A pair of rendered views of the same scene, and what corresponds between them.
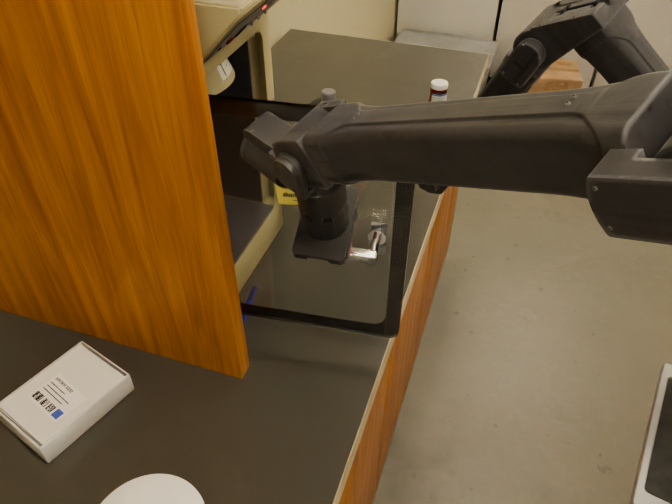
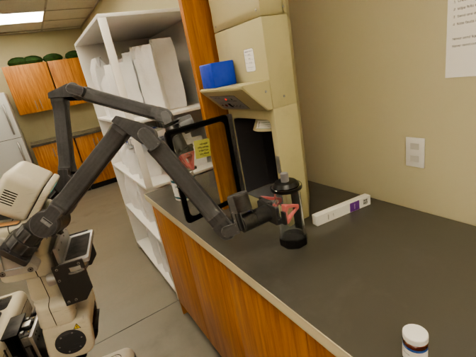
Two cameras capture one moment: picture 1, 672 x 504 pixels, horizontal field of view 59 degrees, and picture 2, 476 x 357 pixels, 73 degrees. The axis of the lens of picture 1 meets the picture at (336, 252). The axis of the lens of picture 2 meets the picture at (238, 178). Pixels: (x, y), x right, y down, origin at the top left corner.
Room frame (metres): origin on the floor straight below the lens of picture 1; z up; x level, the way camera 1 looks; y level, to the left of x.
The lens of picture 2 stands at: (1.65, -0.85, 1.57)
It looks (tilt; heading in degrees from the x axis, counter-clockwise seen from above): 19 degrees down; 132
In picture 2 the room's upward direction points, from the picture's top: 10 degrees counter-clockwise
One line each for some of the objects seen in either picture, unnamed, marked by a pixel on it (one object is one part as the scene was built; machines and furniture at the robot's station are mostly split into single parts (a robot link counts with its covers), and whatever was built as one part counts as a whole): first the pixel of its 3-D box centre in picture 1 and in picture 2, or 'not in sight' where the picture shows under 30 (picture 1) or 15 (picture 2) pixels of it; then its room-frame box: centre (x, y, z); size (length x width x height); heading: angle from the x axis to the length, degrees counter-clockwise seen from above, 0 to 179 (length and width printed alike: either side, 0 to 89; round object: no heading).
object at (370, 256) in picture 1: (349, 245); not in sight; (0.62, -0.02, 1.20); 0.10 x 0.05 x 0.03; 78
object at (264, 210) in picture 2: not in sight; (262, 214); (1.04, -0.09, 1.10); 0.10 x 0.07 x 0.07; 161
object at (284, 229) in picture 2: not in sight; (290, 212); (1.07, 0.02, 1.06); 0.11 x 0.11 x 0.21
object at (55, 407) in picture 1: (66, 397); not in sight; (0.54, 0.42, 0.96); 0.16 x 0.12 x 0.04; 145
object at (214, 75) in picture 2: not in sight; (217, 74); (0.75, 0.14, 1.56); 0.10 x 0.10 x 0.09; 71
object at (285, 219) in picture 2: not in sight; (285, 210); (1.09, -0.03, 1.10); 0.09 x 0.07 x 0.07; 71
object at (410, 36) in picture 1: (439, 73); not in sight; (3.44, -0.63, 0.17); 0.60 x 0.42 x 0.33; 69
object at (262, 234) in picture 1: (303, 230); (207, 168); (0.67, 0.05, 1.19); 0.30 x 0.01 x 0.40; 78
